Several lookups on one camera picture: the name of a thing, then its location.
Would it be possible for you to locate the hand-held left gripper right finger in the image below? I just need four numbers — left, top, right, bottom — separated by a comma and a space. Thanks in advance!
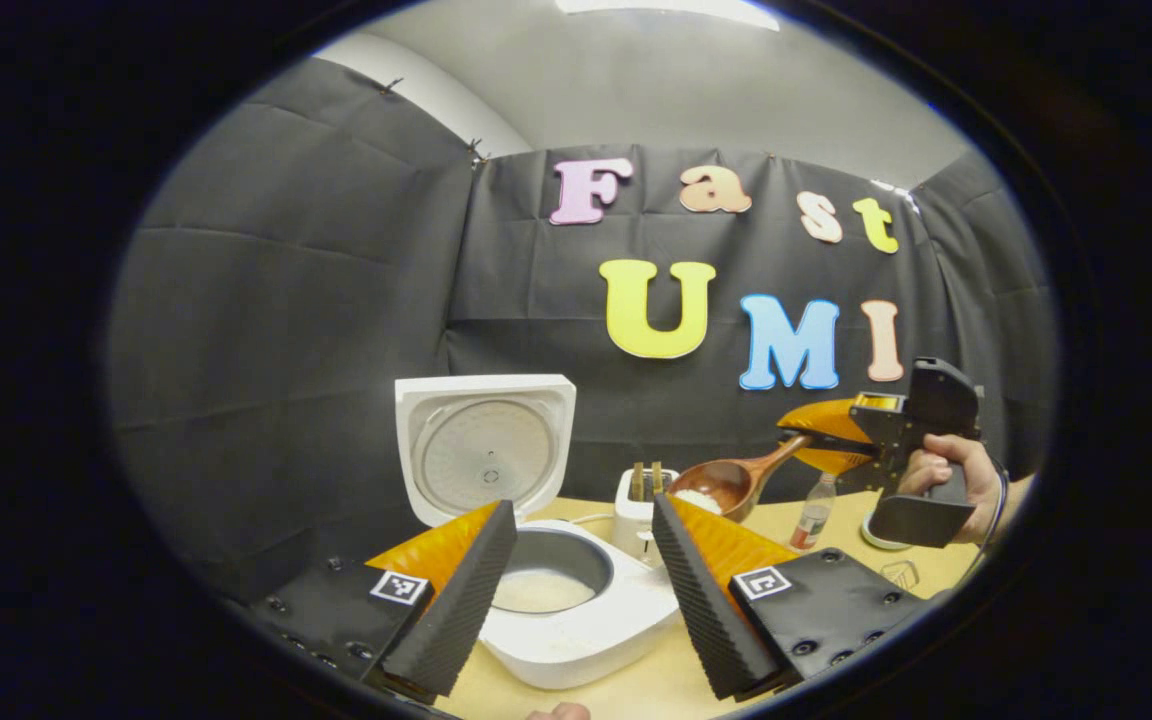
651, 494, 922, 701

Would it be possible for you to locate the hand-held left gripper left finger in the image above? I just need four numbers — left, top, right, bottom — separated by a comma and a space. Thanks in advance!
254, 500, 519, 704

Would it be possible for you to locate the brown wooden spoon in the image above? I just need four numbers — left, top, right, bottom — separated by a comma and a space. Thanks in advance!
669, 432, 815, 524

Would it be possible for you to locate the white rice cooker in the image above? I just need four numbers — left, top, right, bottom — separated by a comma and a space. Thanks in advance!
395, 374, 682, 691

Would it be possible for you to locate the clear plastic bottle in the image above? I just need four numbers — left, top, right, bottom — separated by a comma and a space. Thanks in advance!
789, 472, 837, 551

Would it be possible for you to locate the pale green plate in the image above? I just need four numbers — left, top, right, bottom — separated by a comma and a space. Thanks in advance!
861, 510, 912, 552

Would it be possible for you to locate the white toaster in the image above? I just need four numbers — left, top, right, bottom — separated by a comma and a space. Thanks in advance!
614, 468, 679, 566

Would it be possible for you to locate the black backdrop cloth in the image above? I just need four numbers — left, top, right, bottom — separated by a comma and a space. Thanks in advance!
106, 55, 1057, 601

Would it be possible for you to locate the ceiling light panel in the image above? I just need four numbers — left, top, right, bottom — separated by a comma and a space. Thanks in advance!
556, 0, 782, 31

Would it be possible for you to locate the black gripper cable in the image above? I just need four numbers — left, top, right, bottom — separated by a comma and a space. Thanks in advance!
976, 462, 1013, 563

